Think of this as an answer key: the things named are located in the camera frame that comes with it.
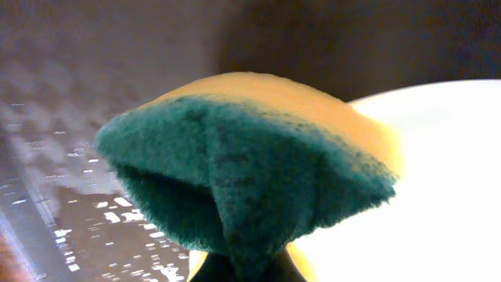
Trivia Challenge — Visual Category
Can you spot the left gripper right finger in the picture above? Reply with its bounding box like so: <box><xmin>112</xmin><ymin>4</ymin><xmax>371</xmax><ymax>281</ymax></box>
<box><xmin>269</xmin><ymin>249</ymin><xmax>306</xmax><ymax>282</ymax></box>

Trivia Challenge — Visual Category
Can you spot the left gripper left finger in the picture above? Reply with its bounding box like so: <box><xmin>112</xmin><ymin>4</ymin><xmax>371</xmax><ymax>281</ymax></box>
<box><xmin>189</xmin><ymin>252</ymin><xmax>235</xmax><ymax>282</ymax></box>

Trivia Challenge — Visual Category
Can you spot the green and yellow sponge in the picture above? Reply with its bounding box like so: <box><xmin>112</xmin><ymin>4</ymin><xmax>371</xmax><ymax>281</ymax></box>
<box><xmin>96</xmin><ymin>72</ymin><xmax>404</xmax><ymax>282</ymax></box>

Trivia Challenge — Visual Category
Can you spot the white plate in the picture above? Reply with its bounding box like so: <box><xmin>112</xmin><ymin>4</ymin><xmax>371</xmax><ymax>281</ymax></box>
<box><xmin>297</xmin><ymin>80</ymin><xmax>500</xmax><ymax>282</ymax></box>

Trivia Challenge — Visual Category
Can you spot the brown serving tray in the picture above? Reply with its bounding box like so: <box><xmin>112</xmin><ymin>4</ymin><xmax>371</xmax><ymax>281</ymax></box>
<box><xmin>1</xmin><ymin>1</ymin><xmax>500</xmax><ymax>281</ymax></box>

